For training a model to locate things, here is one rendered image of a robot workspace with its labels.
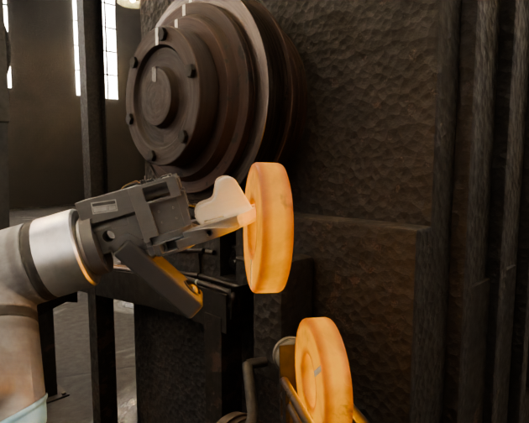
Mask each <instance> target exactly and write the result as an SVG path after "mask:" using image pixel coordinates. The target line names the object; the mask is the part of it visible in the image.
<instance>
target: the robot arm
mask: <svg viewBox="0 0 529 423"><path fill-rule="evenodd" d="M134 182H135V183H134ZM137 182H138V183H137ZM134 184H137V185H134ZM129 185H133V186H130V187H129V188H126V187H127V186H129ZM188 203H189V201H188V199H187V196H186V191H185V188H184V187H182V184H181V180H180V177H179V176H178V175H177V173H175V174H173V175H172V174H171V173H170V174H168V175H162V176H161V177H160V178H158V179H149V180H141V181H140V182H139V181H137V180H135V181H132V182H130V183H128V184H127V185H124V186H123V187H122V188H121V190H119V191H114V192H111V193H107V194H105V195H101V196H96V197H92V198H89V199H85V200H83V201H79V202H77V203H75V205H76V209H77V210H75V209H70V210H68V211H63V212H59V213H56V214H53V215H50V216H47V217H41V218H39V219H36V220H33V221H31V222H26V223H23V224H19V225H17V226H13V227H8V228H5V229H2V230H0V423H46V421H47V409H46V400H47V398H48V393H45V380H44V371H43V363H42V354H41V346H40V337H39V323H38V312H37V305H38V304H41V303H44V302H46V301H49V300H53V299H56V298H59V297H61V296H64V295H69V294H71V293H75V292H77V291H80V290H84V289H87V288H91V287H93V286H96V285H98V284H99V282H100V279H101V277H102V275H103V274H107V273H111V272H112V271H113V253H115V252H116V253H115V254H114V256H115V257H116V258H117V259H118V260H120V261H121V262H122V263H123V264H124V265H126V266H127V267H128V268H129V269H130V270H132V271H133V272H134V273H135V274H136V275H138V277H140V278H141V279H142V280H143V281H144V282H145V283H146V284H147V285H149V286H150V287H151V288H152V289H153V290H155V291H156V292H157V293H158V294H159V295H161V296H162V297H163V298H164V299H165V300H167V301H168V302H169V303H170V304H171V305H172V306H173V307H174V308H175V309H177V310H178V311H179V312H180V313H181V314H183V315H184V316H185V317H186V318H192V317H193V316H194V315H195V314H196V313H197V312H198V311H199V310H200V309H201V308H202V291H201V290H199V288H198V286H197V285H196V284H195V283H194V282H192V281H190V280H189V279H188V278H186V277H185V276H184V275H183V274H182V273H181V272H180V271H178V270H177V269H176V268H175V267H174V266H173V265H171V264H170V263H169V262H168V261H167V260H166V259H164V258H163V257H162V256H165V255H168V254H172V253H177V252H180V251H183V250H185V249H188V248H190V247H192V246H194V245H195V244H198V243H204V242H206V241H209V240H212V239H214V238H218V237H220V236H222V235H225V234H227V233H230V232H233V231H235V230H238V229H239V228H241V227H244V226H247V225H249V224H250V223H252V222H255V221H256V209H255V204H252V205H250V203H249V201H248V199H247V198H246V196H245V194H244V193H243V191H242V190H241V188H240V186H239V185H238V182H237V181H236V180H235V179H234V178H233V177H230V176H228V175H222V176H220V177H218V178H216V180H215V184H214V189H213V194H212V196H211V197H210V198H209V199H206V200H204V201H200V202H198V203H197V204H196V206H195V211H194V212H195V218H196V219H193V220H191V214H190V212H189V209H188V207H189V205H188ZM107 231H111V232H113V234H114V238H110V237H109V236H108V235H107ZM112 252H113V253H112Z"/></svg>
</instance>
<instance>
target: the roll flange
mask: <svg viewBox="0 0 529 423"><path fill-rule="evenodd" d="M243 1H245V2H247V3H250V4H251V5H253V6H254V7H256V8H257V9H258V10H259V11H260V12H261V13H262V14H263V15H264V16H265V17H266V18H267V19H268V21H269V22H270V24H271V26H272V27H273V29H274V31H275V33H276V35H277V37H278V40H279V41H280V46H281V48H282V51H283V55H284V57H285V65H286V71H287V79H288V107H287V114H286V121H285V128H284V132H283V135H282V138H281V141H280V146H279V148H278V150H277V152H276V155H275V157H274V159H273V161H272V163H279V164H281V165H283V166H284V167H285V168H286V166H287V165H288V164H289V163H290V161H291V159H292V157H293V156H294V154H295V152H296V150H297V147H298V145H299V143H300V141H301V136H302V134H303V130H304V127H305V122H306V112H307V84H306V74H305V70H304V67H303V64H302V61H301V57H300V55H299V53H298V51H297V49H296V47H295V45H294V44H293V42H292V41H291V39H290V38H289V37H288V35H287V34H286V33H285V32H284V31H283V30H282V29H281V27H280V25H279V24H278V22H277V21H276V19H275V18H274V16H273V15H272V14H271V13H270V11H269V10H268V9H267V8H266V7H265V6H263V5H262V4H261V3H259V2H257V1H256V0H243Z"/></svg>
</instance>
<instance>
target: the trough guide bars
mask: <svg viewBox="0 0 529 423"><path fill-rule="evenodd" d="M280 383H281V385H282V391H281V393H280V397H281V398H282V415H283V423H290V416H291V419H292V420H293V422H294V423H314V422H313V420H312V418H311V417H310V416H309V414H308V412H307V411H306V408H305V407H304V405H303V403H302V402H301V400H300V398H299V397H298V395H297V393H296V391H295V390H294V389H293V387H292V385H291V383H290V381H289V380H288V378H287V377H282V378H281V379H280ZM355 421H356V422H355ZM352 423H370V422H369V421H368V420H367V419H366V418H365V416H364V415H363V414H362V413H361V412H360V410H359V409H358V408H357V407H356V406H355V405H354V410H353V422H352Z"/></svg>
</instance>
